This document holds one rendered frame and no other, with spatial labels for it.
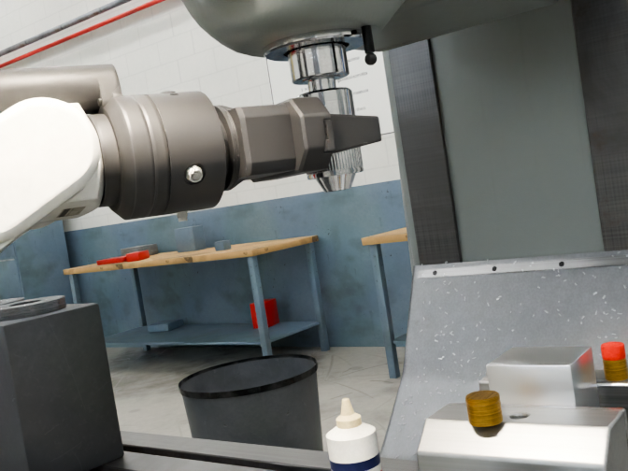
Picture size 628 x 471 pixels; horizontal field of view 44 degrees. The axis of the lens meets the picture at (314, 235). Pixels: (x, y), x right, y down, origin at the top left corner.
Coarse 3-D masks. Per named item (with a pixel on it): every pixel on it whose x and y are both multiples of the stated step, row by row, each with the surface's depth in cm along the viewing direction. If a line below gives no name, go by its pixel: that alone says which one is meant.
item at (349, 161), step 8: (328, 104) 61; (336, 104) 61; (344, 104) 61; (352, 104) 62; (336, 112) 61; (344, 112) 61; (352, 112) 62; (336, 152) 61; (344, 152) 61; (352, 152) 62; (360, 152) 63; (336, 160) 61; (344, 160) 61; (352, 160) 62; (360, 160) 63; (328, 168) 61; (336, 168) 61; (344, 168) 61; (352, 168) 62; (360, 168) 62; (312, 176) 62; (320, 176) 62; (328, 176) 61
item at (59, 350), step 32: (0, 320) 87; (32, 320) 85; (64, 320) 88; (96, 320) 91; (0, 352) 84; (32, 352) 85; (64, 352) 88; (96, 352) 91; (0, 384) 85; (32, 384) 85; (64, 384) 87; (96, 384) 90; (0, 416) 86; (32, 416) 84; (64, 416) 87; (96, 416) 90; (0, 448) 87; (32, 448) 84; (64, 448) 87; (96, 448) 90
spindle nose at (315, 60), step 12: (300, 48) 61; (312, 48) 61; (324, 48) 61; (336, 48) 61; (300, 60) 61; (312, 60) 61; (324, 60) 61; (336, 60) 61; (300, 72) 61; (312, 72) 61; (324, 72) 61; (336, 72) 61; (348, 72) 62; (300, 84) 64
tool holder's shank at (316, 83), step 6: (312, 78) 62; (318, 78) 62; (324, 78) 62; (330, 78) 62; (336, 78) 64; (312, 84) 62; (318, 84) 62; (324, 84) 62; (330, 84) 62; (312, 90) 62
